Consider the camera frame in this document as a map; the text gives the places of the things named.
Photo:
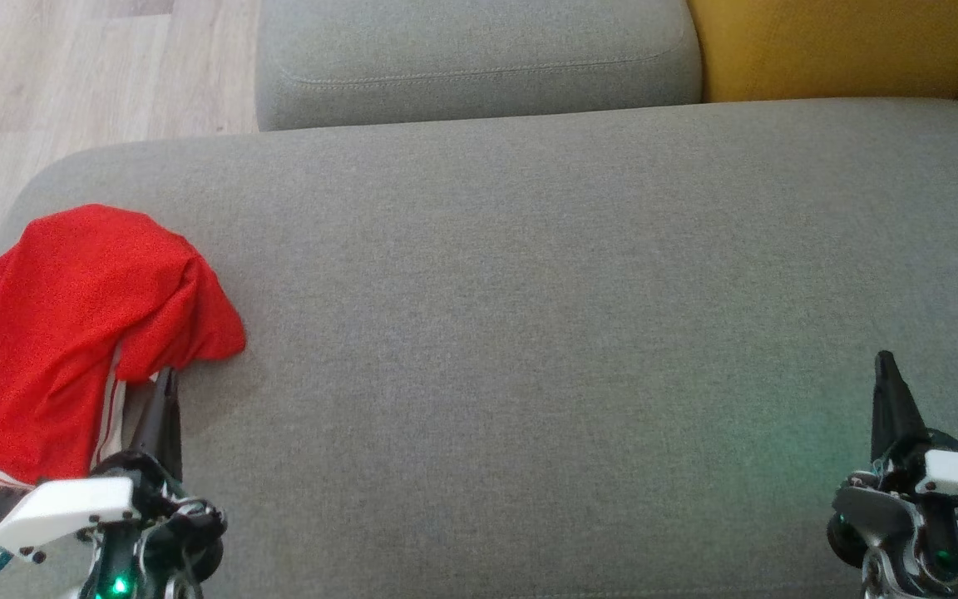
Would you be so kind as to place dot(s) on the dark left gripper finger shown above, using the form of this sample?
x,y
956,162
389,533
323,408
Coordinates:
x,y
148,428
173,433

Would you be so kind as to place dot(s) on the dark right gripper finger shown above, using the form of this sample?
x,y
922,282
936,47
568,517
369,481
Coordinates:
x,y
895,416

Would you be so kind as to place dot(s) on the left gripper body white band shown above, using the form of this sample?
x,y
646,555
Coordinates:
x,y
71,507

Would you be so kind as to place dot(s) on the red Bulls 23 jersey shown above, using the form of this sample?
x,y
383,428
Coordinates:
x,y
38,349

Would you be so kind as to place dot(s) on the grey fabric sofa seat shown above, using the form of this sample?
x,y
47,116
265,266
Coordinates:
x,y
529,333

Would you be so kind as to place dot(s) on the mustard yellow cushion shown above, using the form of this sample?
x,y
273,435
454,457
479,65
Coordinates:
x,y
837,46

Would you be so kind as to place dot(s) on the grey sofa back cushion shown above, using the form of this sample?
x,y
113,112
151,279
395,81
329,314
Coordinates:
x,y
479,58

